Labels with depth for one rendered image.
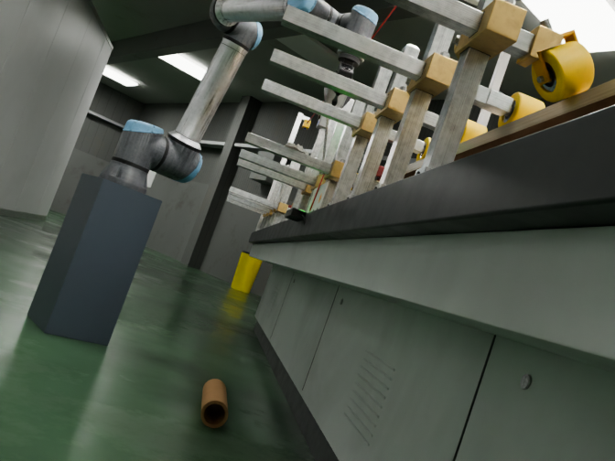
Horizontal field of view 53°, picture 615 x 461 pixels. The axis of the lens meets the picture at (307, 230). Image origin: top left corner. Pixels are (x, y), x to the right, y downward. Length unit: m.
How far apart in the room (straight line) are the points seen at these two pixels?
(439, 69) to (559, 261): 0.68
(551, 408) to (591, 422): 0.08
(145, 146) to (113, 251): 0.42
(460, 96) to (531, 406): 0.46
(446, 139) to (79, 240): 1.70
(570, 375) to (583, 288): 0.36
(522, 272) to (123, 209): 1.98
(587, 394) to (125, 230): 1.92
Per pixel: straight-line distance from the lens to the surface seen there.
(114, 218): 2.43
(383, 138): 1.46
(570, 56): 1.01
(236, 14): 2.40
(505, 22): 0.96
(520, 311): 0.59
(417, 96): 1.24
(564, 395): 0.87
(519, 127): 1.16
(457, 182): 0.74
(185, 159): 2.58
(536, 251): 0.60
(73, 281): 2.42
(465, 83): 1.00
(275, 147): 1.88
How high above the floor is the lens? 0.50
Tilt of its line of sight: 4 degrees up
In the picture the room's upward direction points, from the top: 20 degrees clockwise
